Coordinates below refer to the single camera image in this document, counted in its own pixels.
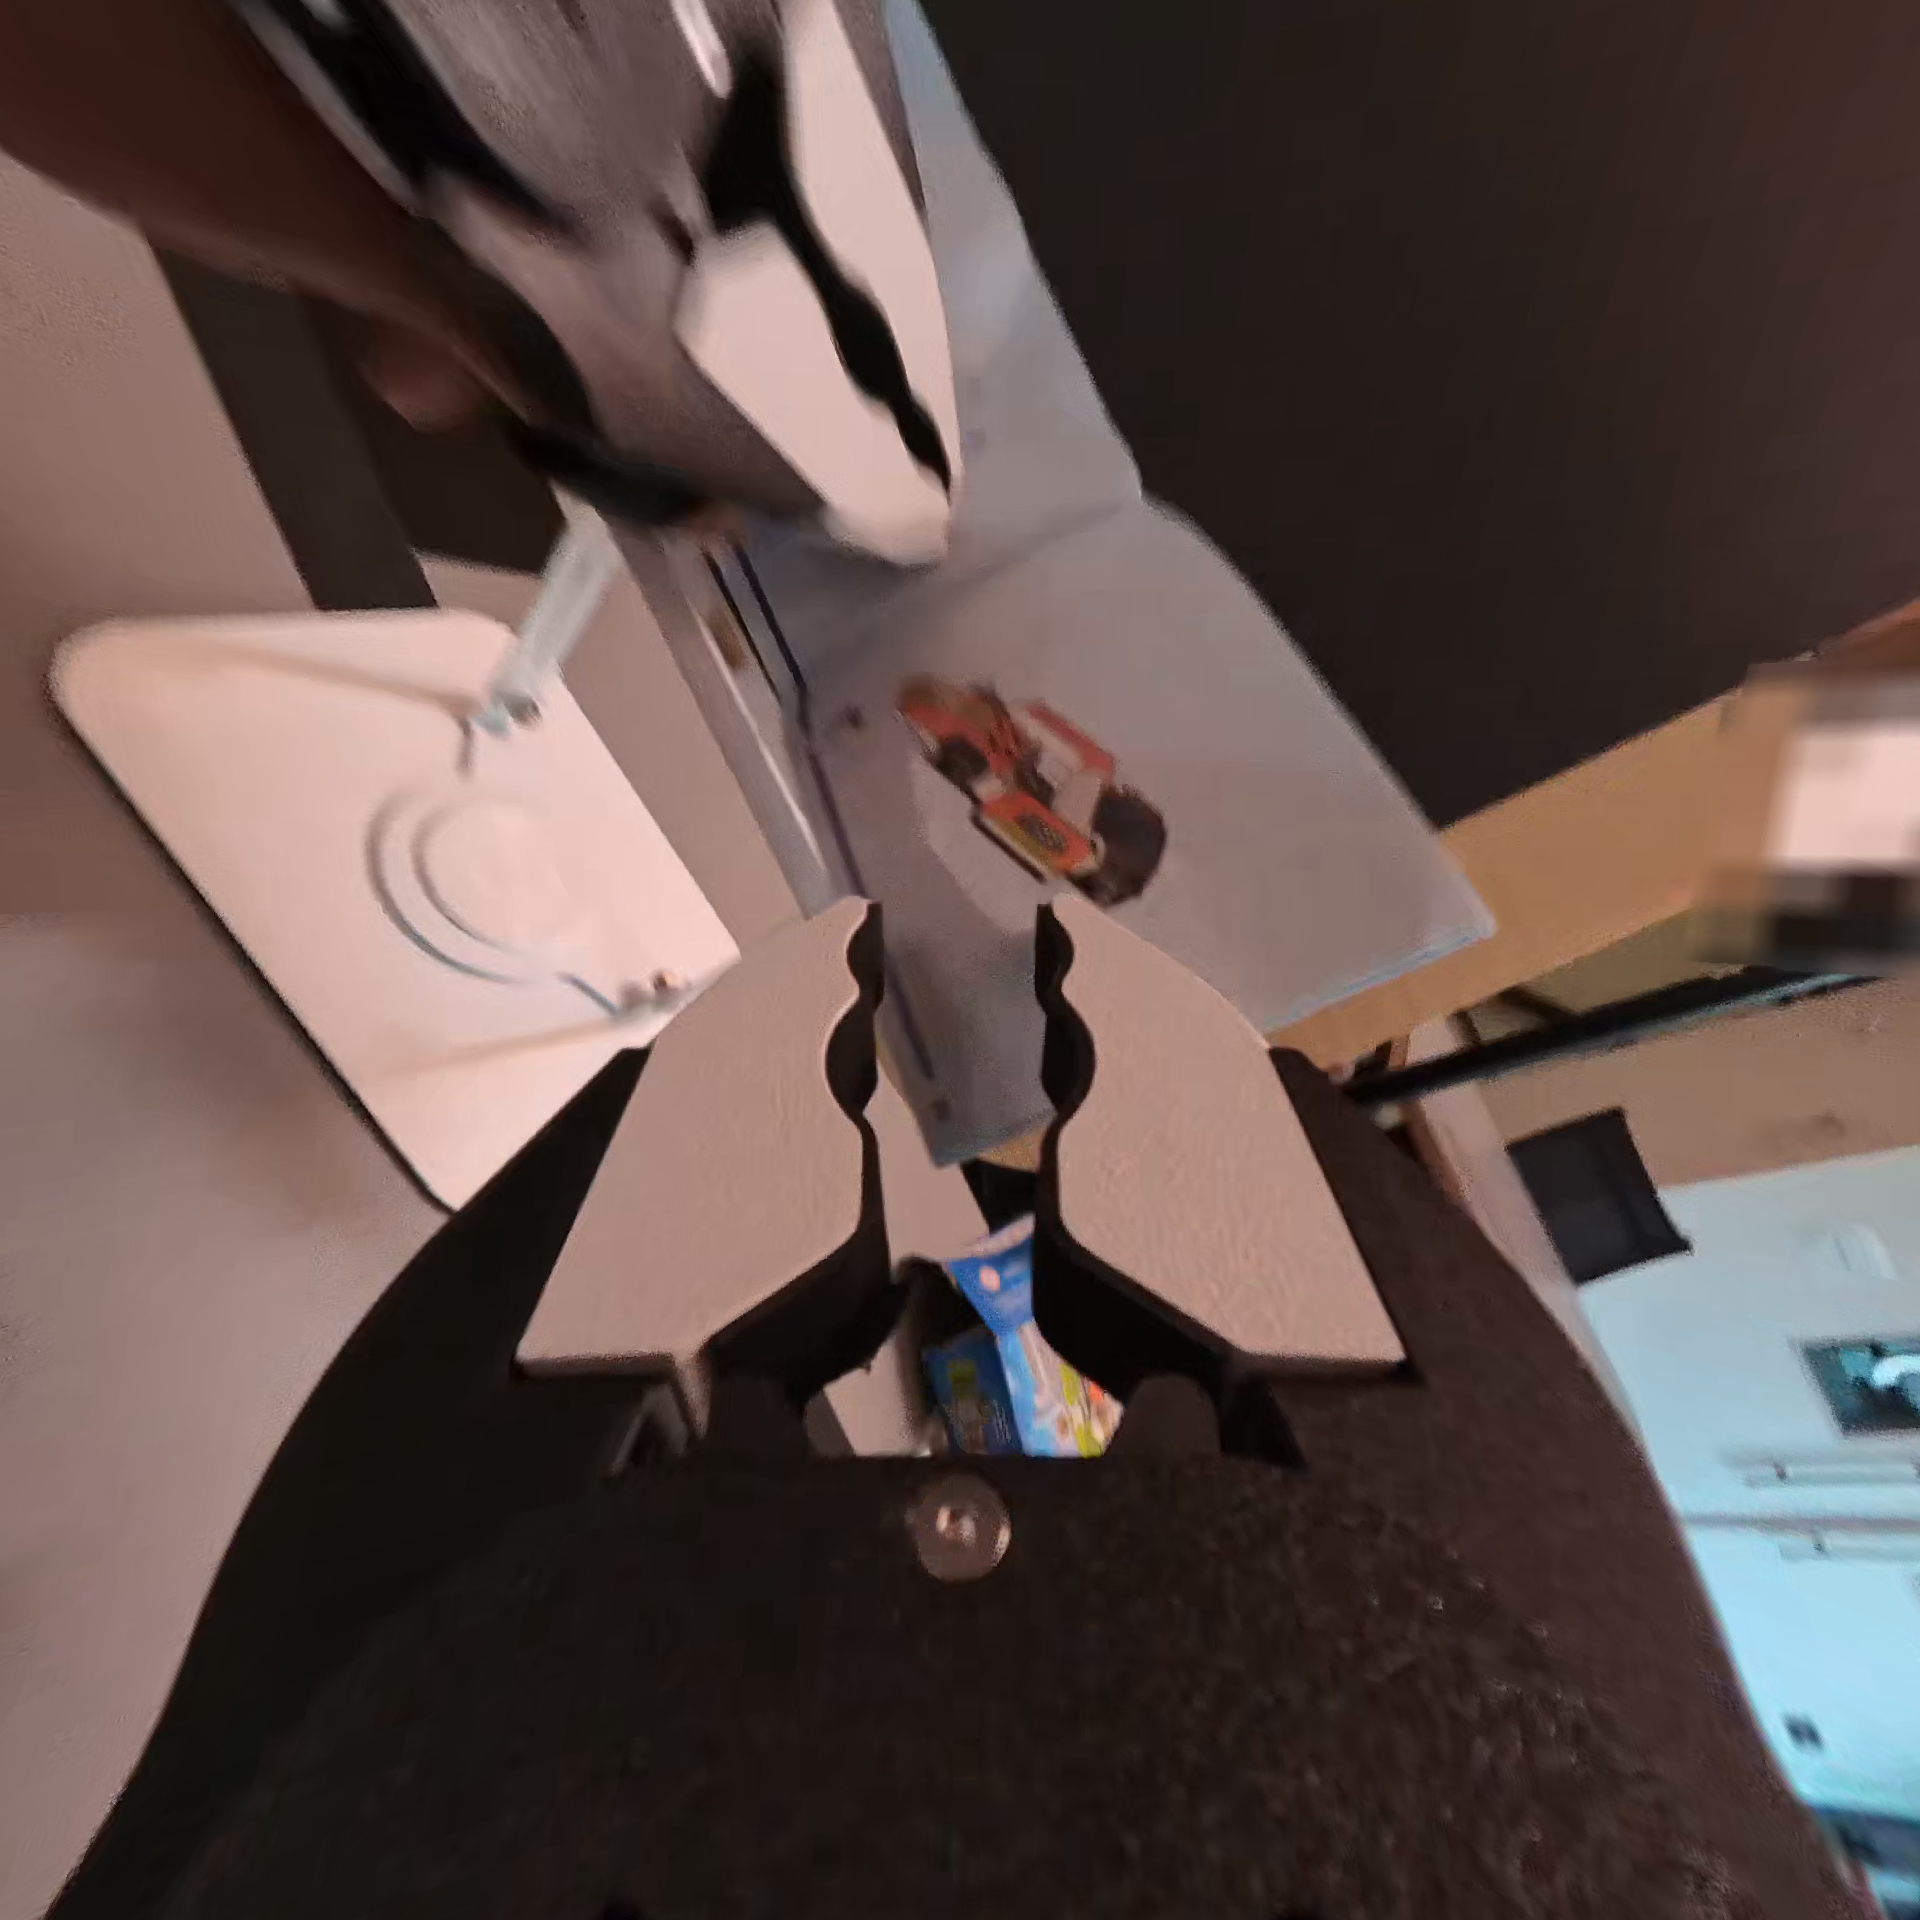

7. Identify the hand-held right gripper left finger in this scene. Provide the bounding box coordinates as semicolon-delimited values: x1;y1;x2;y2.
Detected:
515;895;903;1387

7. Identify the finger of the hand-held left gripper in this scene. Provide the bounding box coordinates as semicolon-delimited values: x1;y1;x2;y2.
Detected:
672;227;955;572
774;0;968;497

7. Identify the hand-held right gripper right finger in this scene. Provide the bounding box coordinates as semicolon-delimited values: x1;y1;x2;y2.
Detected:
1030;895;1413;1383

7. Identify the instruction booklet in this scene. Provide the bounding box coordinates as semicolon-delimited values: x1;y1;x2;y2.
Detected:
689;0;1497;1173

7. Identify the white book stand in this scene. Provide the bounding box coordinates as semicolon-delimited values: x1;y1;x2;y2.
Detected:
46;497;903;1215

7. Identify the person's left hand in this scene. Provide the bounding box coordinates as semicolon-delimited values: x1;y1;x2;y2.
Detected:
0;0;527;422

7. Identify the blue cardboard box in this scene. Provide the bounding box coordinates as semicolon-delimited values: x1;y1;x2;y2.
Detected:
915;1215;1126;1463

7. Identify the wooden desk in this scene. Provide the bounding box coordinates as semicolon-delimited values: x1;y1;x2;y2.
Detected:
1335;959;1920;1117

